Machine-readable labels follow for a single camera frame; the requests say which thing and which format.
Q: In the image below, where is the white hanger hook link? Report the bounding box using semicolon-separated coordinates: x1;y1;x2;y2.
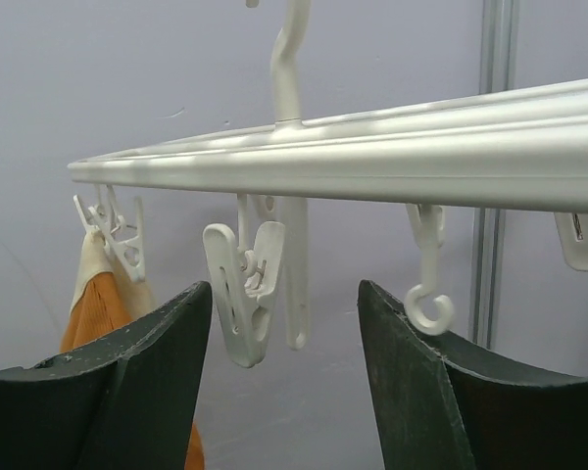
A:
404;204;455;336

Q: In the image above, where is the grey metal stand pole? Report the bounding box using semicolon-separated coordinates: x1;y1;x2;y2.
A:
469;0;515;349

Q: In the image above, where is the white hanger clip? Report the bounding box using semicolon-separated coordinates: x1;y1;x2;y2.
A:
203;194;285;368
554;212;588;272
73;184;146;283

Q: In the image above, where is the white plastic clip hanger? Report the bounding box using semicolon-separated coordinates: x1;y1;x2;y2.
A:
69;1;588;350

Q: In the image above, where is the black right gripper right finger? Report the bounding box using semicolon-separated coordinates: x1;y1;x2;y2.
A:
358;280;588;469

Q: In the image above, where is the orange sock with cream cuff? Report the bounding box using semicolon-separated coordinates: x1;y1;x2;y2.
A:
59;233;212;469

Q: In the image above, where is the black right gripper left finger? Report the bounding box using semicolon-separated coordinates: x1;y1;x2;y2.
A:
0;281;212;469

